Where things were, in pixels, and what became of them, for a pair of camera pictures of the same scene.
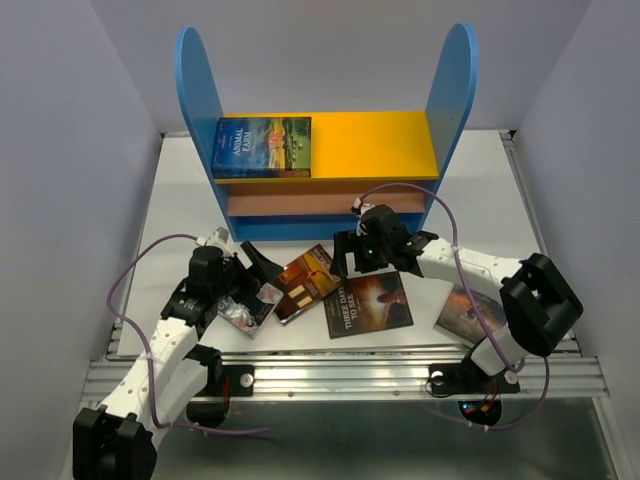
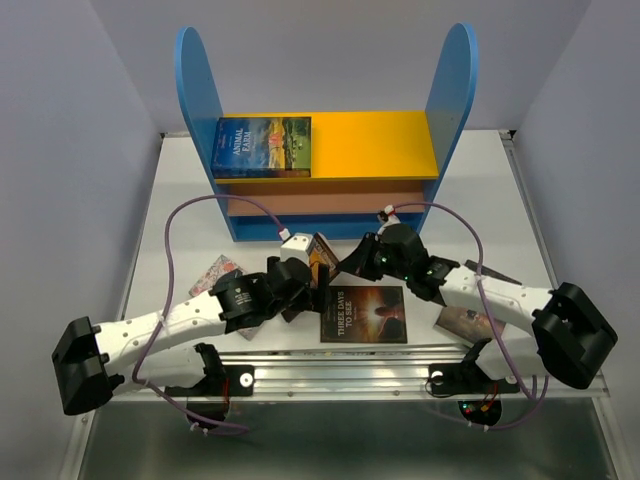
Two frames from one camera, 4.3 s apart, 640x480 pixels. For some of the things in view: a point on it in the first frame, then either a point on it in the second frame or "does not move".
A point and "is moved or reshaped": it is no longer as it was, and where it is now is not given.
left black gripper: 264,269 → 312,297
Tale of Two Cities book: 458,317 does not move
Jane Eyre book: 261,172 does not move
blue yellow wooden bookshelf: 403,157 does not move
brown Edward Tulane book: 302,281 is moved or reshaped
